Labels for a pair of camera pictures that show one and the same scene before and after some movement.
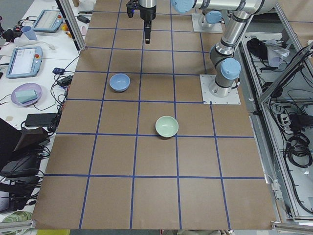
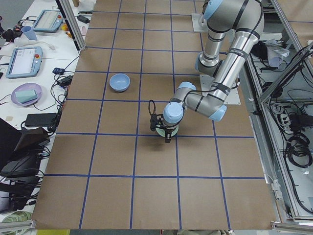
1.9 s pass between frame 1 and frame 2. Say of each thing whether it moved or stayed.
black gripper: moved
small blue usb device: stayed
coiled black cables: stayed
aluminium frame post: stayed
